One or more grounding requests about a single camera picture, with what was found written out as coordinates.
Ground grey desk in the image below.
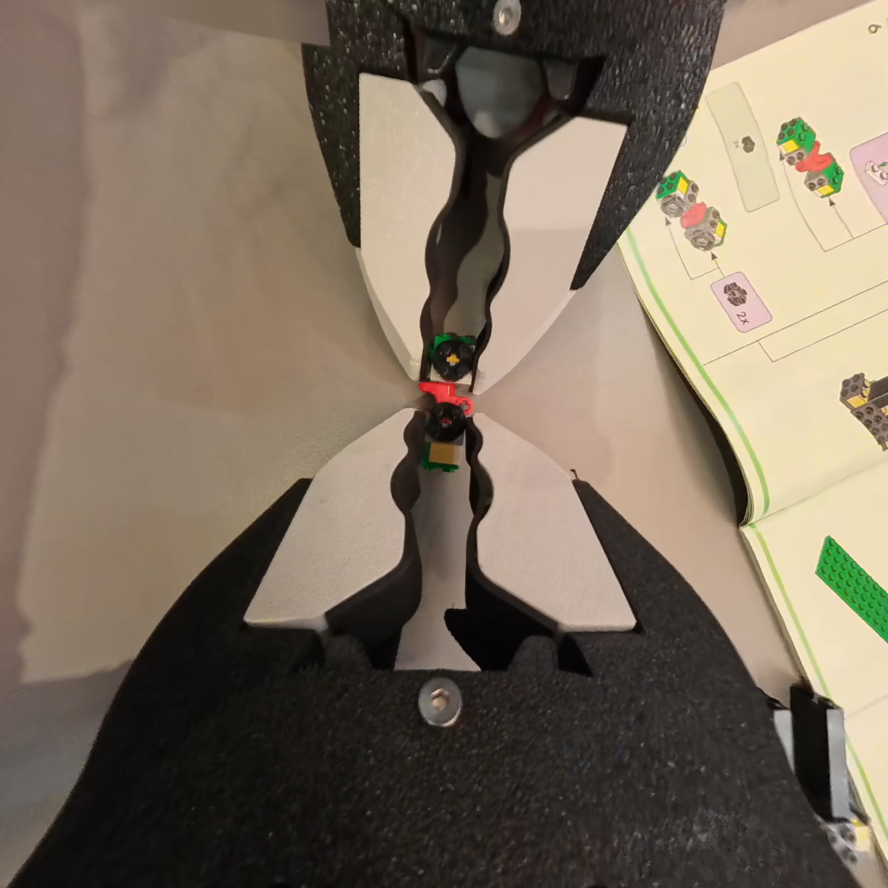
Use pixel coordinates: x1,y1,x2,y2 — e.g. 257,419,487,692
0,0,820,888

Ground small green brick assembly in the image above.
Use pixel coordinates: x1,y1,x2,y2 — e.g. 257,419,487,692
429,333,480,381
420,402,467,474

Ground black pillar brick assembly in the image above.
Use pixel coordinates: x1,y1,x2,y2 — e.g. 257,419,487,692
772,683,881,871

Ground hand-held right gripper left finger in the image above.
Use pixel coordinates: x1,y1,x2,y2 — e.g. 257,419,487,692
243,408,426,668

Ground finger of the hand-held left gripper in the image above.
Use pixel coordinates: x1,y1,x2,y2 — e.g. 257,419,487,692
357,71,464,381
474,110,629,393

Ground red clip brick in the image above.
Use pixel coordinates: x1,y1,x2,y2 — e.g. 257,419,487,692
418,379,478,413

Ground brick instruction booklet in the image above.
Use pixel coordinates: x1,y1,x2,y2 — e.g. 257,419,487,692
616,0,888,820

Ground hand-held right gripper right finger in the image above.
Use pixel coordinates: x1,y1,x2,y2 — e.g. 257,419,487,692
463,415,642,634

